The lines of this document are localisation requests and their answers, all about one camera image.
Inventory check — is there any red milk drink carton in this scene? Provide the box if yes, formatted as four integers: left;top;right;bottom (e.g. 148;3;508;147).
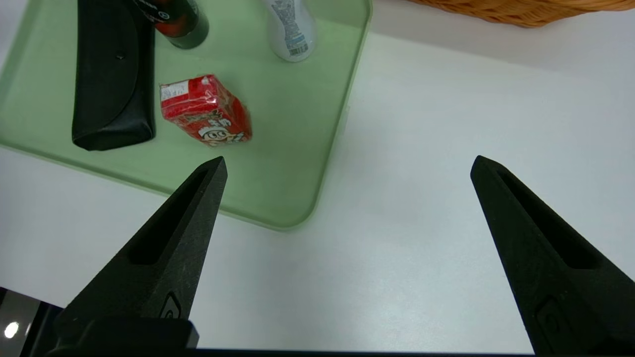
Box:
160;74;253;148

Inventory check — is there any black face wash tube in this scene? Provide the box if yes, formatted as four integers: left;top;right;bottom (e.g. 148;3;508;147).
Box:
131;0;209;50

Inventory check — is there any white bottle grey cap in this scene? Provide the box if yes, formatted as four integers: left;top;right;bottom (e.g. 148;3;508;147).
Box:
261;0;317;62

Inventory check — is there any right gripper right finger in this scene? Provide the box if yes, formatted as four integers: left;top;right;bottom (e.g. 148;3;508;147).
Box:
470;155;635;356

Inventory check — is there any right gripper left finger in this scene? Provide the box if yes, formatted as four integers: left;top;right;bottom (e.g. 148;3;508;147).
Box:
59;156;229;319

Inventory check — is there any light green plastic tray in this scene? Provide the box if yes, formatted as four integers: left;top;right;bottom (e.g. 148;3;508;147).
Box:
0;0;373;231

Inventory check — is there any orange wicker basket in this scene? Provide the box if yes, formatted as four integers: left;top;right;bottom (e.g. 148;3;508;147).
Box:
407;0;635;28

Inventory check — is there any black glasses case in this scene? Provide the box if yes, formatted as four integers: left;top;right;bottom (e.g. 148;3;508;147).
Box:
72;0;157;151

